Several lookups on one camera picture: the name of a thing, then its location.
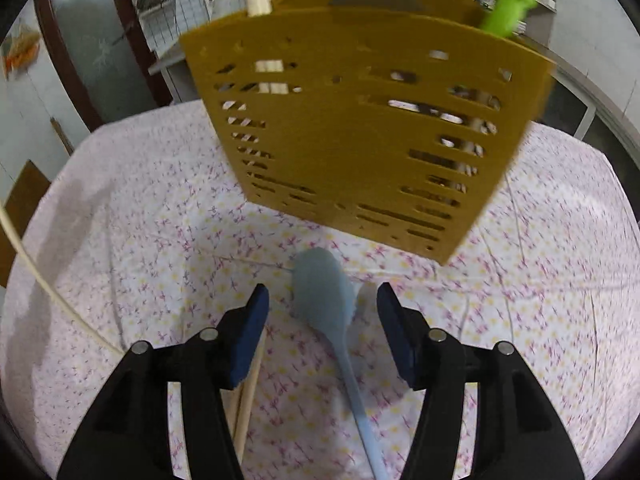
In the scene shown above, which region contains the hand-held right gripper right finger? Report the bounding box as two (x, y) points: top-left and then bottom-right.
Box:
(375, 282), (586, 480)

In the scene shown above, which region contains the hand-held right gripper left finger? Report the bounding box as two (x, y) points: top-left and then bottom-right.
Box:
(55, 282), (271, 480)

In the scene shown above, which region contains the light blue spoon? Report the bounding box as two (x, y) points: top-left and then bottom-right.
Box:
(291, 247), (391, 480)

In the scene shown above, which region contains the yellow slotted utensil holder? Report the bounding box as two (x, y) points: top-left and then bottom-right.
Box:
(179, 0), (557, 266)

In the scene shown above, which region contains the floral tablecloth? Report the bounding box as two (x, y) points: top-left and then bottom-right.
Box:
(0, 100), (633, 480)

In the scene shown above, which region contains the brown wooden board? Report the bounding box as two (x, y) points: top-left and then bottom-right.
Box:
(0, 159), (52, 288)

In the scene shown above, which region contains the green utensil handle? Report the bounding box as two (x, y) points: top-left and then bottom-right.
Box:
(479, 0), (546, 38)

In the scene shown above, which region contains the orange wall poster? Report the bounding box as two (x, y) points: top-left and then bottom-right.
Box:
(2, 27), (42, 81)

